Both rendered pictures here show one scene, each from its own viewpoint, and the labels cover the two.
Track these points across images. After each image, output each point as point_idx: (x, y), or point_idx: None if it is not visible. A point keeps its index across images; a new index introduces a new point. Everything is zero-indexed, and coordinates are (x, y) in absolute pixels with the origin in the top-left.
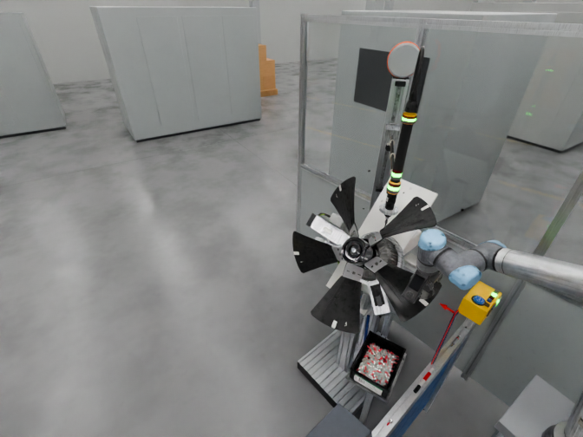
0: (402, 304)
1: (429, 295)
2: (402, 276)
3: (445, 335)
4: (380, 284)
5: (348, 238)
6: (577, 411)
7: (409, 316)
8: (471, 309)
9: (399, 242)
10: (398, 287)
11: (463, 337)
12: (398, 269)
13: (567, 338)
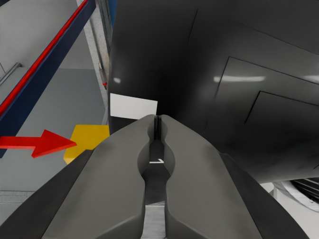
0: (228, 5)
1: (48, 209)
2: (289, 160)
3: (45, 50)
4: None
5: None
6: None
7: None
8: (92, 144)
9: (296, 205)
10: (296, 102)
11: (101, 90)
12: (310, 174)
13: (59, 151)
